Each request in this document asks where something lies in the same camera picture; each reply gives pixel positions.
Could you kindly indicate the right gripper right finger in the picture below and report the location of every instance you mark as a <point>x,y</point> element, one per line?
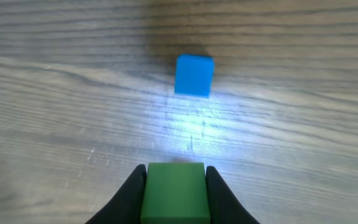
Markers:
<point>224,205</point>

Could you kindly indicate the green cube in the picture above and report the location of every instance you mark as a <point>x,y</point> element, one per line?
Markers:
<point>176,193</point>

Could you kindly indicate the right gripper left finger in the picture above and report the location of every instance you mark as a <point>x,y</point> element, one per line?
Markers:
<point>126,202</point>

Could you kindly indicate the blue cube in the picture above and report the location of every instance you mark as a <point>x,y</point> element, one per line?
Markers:
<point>194,74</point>

